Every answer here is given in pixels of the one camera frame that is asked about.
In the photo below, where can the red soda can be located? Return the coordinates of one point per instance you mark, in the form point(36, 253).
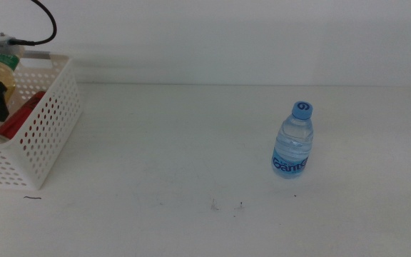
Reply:
point(14, 121)

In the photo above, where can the clear water bottle blue cap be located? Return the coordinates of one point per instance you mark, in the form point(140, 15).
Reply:
point(293, 142)

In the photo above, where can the white perforated plastic basket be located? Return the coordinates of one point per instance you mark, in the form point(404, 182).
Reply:
point(48, 142)

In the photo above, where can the small black thread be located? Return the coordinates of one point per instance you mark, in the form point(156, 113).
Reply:
point(32, 197)

